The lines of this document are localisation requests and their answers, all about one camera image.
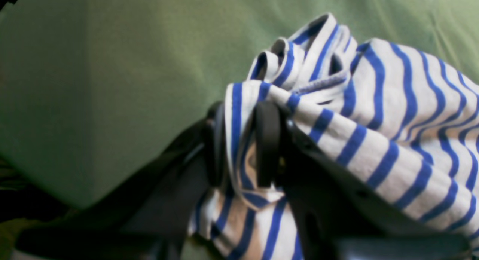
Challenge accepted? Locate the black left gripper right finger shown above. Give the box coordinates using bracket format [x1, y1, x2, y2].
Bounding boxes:
[254, 102, 472, 260]

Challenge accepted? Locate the blue white striped t-shirt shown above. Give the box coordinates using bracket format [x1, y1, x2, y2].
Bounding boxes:
[189, 13, 479, 260]

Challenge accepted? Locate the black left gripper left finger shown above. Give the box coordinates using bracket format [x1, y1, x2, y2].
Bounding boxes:
[15, 102, 224, 260]

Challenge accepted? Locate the green table cloth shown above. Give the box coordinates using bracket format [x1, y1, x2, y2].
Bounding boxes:
[1, 0, 478, 208]

